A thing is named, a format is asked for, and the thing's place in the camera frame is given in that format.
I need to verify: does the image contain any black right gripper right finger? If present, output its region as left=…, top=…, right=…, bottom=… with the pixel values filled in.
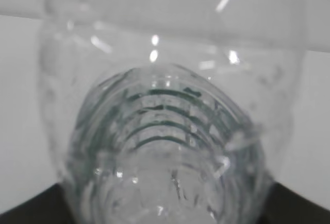
left=260, top=177, right=329, bottom=224

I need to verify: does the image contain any clear water bottle green label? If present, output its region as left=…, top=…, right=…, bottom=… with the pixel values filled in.
left=38, top=0, right=305, bottom=223

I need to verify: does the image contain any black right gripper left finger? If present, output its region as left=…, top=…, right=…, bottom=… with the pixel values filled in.
left=1, top=184, right=75, bottom=224

